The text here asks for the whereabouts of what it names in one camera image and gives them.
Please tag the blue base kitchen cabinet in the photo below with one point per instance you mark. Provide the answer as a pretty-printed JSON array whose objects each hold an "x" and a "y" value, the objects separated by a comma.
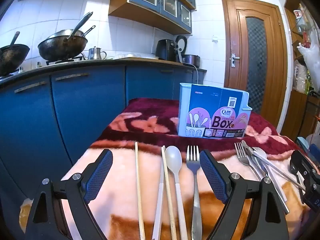
[{"x": 87, "y": 100}]

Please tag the white plastic jug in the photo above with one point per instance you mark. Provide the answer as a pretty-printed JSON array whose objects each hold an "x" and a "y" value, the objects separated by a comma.
[{"x": 299, "y": 77}]

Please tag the metal spatula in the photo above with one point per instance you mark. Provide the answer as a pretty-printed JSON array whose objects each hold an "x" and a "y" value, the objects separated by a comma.
[{"x": 80, "y": 23}]

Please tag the rice cooker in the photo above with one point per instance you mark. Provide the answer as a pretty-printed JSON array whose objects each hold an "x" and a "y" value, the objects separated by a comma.
[{"x": 191, "y": 60}]

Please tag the maroon pink printed blanket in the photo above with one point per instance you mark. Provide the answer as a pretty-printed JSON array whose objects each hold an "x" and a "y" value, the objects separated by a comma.
[{"x": 150, "y": 125}]

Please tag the metal spoon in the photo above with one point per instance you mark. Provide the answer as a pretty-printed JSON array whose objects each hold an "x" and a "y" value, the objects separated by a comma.
[{"x": 247, "y": 148}]

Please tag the white plastic spoon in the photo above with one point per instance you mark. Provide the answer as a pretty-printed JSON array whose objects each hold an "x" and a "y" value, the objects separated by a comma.
[{"x": 173, "y": 158}]

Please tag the small black wok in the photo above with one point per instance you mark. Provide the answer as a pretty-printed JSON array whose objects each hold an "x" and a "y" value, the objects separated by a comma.
[{"x": 12, "y": 57}]

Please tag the wooden chopstick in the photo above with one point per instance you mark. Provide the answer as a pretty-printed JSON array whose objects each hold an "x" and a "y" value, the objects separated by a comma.
[
  {"x": 168, "y": 185},
  {"x": 138, "y": 185}
]

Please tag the white plastic bag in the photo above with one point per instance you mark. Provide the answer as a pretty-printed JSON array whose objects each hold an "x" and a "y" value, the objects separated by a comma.
[{"x": 311, "y": 57}]

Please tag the gas stove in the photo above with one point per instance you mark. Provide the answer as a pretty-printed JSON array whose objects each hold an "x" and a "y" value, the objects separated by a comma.
[{"x": 65, "y": 60}]

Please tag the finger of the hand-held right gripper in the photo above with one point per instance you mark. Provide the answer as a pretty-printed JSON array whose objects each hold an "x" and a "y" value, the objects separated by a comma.
[{"x": 301, "y": 163}]

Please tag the light blue lidded container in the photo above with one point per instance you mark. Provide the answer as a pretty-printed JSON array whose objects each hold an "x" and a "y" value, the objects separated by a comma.
[{"x": 303, "y": 145}]

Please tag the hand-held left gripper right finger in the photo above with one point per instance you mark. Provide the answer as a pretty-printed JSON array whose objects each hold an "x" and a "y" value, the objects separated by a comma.
[{"x": 212, "y": 175}]

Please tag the metal ladle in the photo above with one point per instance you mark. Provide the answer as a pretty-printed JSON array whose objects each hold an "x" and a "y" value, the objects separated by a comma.
[{"x": 89, "y": 30}]

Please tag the light blue utensil holder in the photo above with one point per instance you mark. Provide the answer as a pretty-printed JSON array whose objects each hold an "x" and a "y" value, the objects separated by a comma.
[{"x": 215, "y": 110}]

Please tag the white plastic spork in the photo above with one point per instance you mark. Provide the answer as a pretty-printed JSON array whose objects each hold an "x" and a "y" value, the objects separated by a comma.
[{"x": 260, "y": 152}]

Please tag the white light switch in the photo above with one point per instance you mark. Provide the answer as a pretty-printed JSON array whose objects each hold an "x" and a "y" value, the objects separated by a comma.
[{"x": 215, "y": 38}]

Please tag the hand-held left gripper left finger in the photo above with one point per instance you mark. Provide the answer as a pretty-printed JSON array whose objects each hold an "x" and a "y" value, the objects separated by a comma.
[{"x": 98, "y": 175}]

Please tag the wooden door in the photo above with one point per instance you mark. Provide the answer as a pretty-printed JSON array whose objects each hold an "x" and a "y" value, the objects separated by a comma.
[{"x": 232, "y": 30}]

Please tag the wooden shelf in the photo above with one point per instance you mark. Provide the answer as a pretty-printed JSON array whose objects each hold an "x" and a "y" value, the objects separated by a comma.
[{"x": 292, "y": 5}]

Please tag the metal fork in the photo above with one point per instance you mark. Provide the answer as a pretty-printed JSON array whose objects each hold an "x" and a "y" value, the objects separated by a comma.
[
  {"x": 242, "y": 157},
  {"x": 193, "y": 162}
]

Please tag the large black wok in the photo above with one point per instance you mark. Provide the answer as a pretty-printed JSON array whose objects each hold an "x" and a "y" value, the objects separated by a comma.
[{"x": 62, "y": 46}]

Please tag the metal kettle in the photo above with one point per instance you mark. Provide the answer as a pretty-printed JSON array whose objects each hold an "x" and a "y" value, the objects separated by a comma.
[{"x": 95, "y": 53}]

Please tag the black air fryer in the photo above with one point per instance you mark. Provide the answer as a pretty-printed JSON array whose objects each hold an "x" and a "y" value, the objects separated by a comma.
[{"x": 165, "y": 50}]

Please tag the blue glass-door wall cabinet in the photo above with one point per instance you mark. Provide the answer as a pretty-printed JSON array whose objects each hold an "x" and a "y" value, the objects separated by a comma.
[{"x": 155, "y": 2}]

